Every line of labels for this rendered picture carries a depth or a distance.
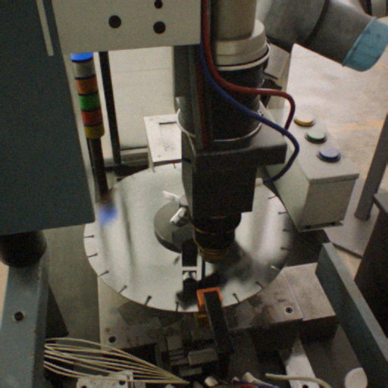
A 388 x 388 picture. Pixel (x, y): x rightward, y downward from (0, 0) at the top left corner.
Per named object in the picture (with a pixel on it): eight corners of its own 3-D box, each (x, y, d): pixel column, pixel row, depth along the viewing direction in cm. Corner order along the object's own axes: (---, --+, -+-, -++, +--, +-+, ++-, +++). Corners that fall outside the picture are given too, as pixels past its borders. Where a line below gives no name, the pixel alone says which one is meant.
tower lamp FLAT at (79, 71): (70, 68, 82) (68, 52, 80) (95, 66, 82) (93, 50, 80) (70, 79, 78) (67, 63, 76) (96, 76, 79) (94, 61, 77)
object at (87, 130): (82, 128, 90) (79, 115, 88) (104, 126, 91) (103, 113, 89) (82, 140, 87) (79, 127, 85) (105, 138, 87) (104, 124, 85)
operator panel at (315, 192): (260, 158, 120) (266, 109, 110) (299, 154, 121) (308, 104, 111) (298, 232, 99) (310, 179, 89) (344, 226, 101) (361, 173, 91)
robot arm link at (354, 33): (383, 8, 68) (320, -21, 67) (400, 36, 60) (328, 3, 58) (354, 54, 73) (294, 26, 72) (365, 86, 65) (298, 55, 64)
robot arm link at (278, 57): (232, 30, 65) (270, 50, 70) (220, 61, 66) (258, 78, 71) (262, 39, 60) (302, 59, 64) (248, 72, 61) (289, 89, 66)
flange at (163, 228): (237, 226, 72) (239, 215, 70) (184, 261, 66) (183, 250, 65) (192, 192, 78) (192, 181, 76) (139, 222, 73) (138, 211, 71)
